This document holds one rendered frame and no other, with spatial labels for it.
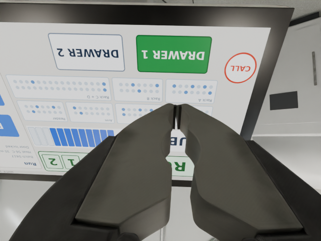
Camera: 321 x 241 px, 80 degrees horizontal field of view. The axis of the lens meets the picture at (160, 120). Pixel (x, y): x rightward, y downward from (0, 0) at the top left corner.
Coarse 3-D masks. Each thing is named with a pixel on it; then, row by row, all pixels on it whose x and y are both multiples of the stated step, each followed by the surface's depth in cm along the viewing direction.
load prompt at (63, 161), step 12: (48, 156) 35; (60, 156) 35; (72, 156) 35; (84, 156) 35; (168, 156) 34; (180, 156) 34; (48, 168) 37; (60, 168) 37; (180, 168) 36; (192, 168) 35
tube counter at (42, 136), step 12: (36, 132) 32; (48, 132) 32; (60, 132) 32; (72, 132) 32; (84, 132) 32; (96, 132) 32; (108, 132) 32; (36, 144) 34; (48, 144) 34; (60, 144) 34; (72, 144) 33; (84, 144) 33; (96, 144) 33
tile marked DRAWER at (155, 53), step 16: (144, 48) 24; (160, 48) 24; (176, 48) 24; (192, 48) 24; (208, 48) 24; (144, 64) 25; (160, 64) 25; (176, 64) 25; (192, 64) 25; (208, 64) 25
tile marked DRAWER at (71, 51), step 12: (48, 36) 24; (60, 36) 24; (72, 36) 24; (84, 36) 24; (96, 36) 24; (108, 36) 24; (120, 36) 24; (60, 48) 25; (72, 48) 25; (84, 48) 25; (96, 48) 25; (108, 48) 25; (120, 48) 24; (60, 60) 26; (72, 60) 26; (84, 60) 26; (96, 60) 25; (108, 60) 25; (120, 60) 25
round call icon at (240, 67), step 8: (232, 56) 25; (240, 56) 24; (248, 56) 24; (256, 56) 24; (224, 64) 25; (232, 64) 25; (240, 64) 25; (248, 64) 25; (256, 64) 25; (224, 72) 26; (232, 72) 26; (240, 72) 26; (248, 72) 26; (256, 72) 26; (224, 80) 26; (232, 80) 26; (240, 80) 26; (248, 80) 26
